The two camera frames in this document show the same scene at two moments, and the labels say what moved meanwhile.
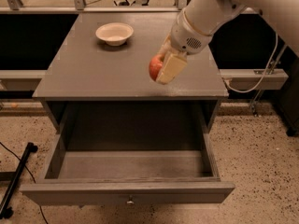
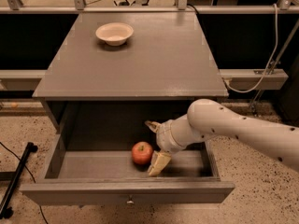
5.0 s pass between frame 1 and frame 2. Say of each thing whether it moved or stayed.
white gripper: moved
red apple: moved
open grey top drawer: stayed
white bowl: stayed
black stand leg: stayed
